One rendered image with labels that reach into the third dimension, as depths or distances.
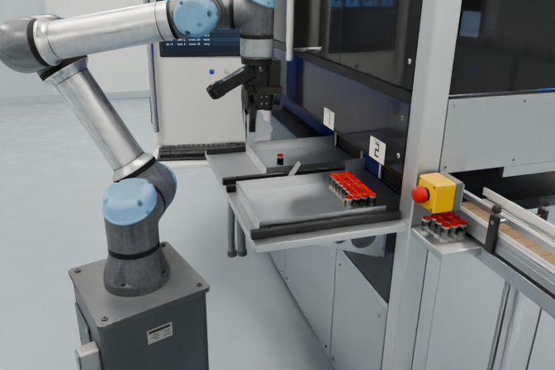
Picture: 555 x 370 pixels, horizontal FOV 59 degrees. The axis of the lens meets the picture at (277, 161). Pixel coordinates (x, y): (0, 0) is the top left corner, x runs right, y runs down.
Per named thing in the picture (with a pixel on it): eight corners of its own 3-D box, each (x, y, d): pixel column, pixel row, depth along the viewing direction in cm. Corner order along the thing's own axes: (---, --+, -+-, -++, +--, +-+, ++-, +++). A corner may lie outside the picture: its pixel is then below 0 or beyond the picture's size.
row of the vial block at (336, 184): (334, 187, 145) (335, 172, 144) (361, 212, 129) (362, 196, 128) (327, 187, 145) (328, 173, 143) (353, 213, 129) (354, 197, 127)
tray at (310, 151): (333, 144, 184) (333, 135, 183) (364, 168, 161) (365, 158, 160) (245, 152, 175) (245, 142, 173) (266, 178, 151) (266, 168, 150)
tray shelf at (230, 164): (327, 144, 189) (327, 140, 189) (432, 226, 127) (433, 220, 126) (205, 155, 176) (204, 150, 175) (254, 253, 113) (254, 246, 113)
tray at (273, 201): (343, 180, 150) (344, 170, 149) (385, 217, 127) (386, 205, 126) (236, 192, 141) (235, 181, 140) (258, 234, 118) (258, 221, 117)
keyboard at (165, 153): (256, 145, 204) (256, 140, 204) (261, 157, 191) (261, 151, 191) (158, 149, 198) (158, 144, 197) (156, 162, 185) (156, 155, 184)
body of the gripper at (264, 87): (282, 112, 111) (283, 59, 107) (245, 115, 109) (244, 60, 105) (273, 105, 118) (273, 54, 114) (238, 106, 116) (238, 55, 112)
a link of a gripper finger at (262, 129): (273, 150, 115) (274, 112, 111) (249, 152, 113) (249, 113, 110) (270, 146, 117) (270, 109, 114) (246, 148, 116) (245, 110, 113)
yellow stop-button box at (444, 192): (440, 198, 120) (444, 171, 117) (459, 211, 114) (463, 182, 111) (414, 201, 118) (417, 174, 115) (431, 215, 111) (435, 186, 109)
